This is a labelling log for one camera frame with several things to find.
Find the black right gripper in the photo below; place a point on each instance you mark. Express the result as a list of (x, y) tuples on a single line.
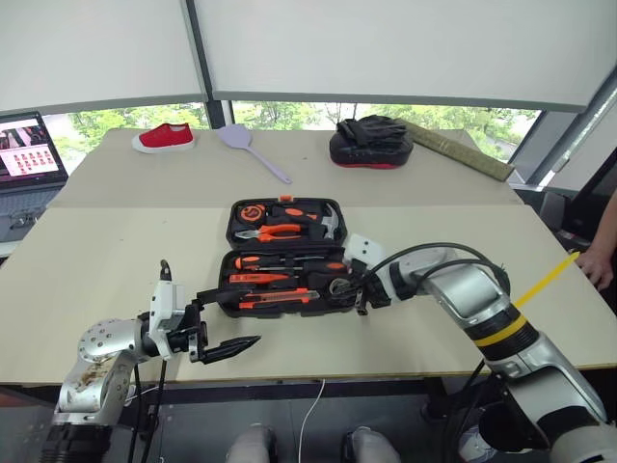
[(373, 289)]

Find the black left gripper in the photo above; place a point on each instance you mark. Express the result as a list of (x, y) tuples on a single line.
[(185, 333)]

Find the grey tape roll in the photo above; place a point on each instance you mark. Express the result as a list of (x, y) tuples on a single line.
[(336, 286)]

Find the orange black utility knife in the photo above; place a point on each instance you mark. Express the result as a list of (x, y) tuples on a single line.
[(270, 298)]

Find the orange voltage tester pen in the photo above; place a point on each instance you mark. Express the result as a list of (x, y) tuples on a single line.
[(255, 278)]

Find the bystander forearm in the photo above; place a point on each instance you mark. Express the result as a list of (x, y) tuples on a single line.
[(606, 226)]

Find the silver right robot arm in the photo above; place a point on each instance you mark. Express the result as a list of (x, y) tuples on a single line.
[(463, 294)]

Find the black tool case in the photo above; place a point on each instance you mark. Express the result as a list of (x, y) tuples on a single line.
[(270, 311)]

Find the bystander bare hand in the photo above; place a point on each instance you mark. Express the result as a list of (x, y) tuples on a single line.
[(600, 267)]

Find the claw hammer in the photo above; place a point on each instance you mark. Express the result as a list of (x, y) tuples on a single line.
[(331, 223)]

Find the orange black tape measure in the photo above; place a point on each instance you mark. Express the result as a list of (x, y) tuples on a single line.
[(251, 213)]

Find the grey rounded shape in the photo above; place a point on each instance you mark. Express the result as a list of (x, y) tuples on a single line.
[(253, 446), (368, 446)]

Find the black red boxing pad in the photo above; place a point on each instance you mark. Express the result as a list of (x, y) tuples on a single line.
[(366, 155)]

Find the black gloves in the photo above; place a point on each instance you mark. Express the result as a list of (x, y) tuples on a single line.
[(371, 128)]

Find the olive rolled mat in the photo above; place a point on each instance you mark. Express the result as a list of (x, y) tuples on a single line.
[(458, 152)]

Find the lilac silicone spatula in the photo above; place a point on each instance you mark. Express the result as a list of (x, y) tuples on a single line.
[(236, 137)]

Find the red canvas shoe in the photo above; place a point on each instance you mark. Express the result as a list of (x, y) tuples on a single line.
[(164, 137)]

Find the yellow tape strip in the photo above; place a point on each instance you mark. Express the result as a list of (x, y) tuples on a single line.
[(544, 282)]

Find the white roller blind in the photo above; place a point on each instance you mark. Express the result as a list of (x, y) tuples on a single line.
[(96, 48), (395, 48)]

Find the open laptop computer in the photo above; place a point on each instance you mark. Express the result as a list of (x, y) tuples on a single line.
[(24, 159)]

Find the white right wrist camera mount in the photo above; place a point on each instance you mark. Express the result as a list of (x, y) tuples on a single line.
[(364, 248)]

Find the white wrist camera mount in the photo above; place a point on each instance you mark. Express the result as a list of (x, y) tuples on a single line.
[(164, 313), (364, 248)]

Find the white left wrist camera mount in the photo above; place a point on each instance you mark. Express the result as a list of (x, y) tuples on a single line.
[(164, 313)]

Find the black table frame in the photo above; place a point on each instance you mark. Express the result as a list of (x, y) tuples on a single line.
[(289, 389)]

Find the grey window post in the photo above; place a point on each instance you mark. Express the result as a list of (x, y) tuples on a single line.
[(214, 103)]

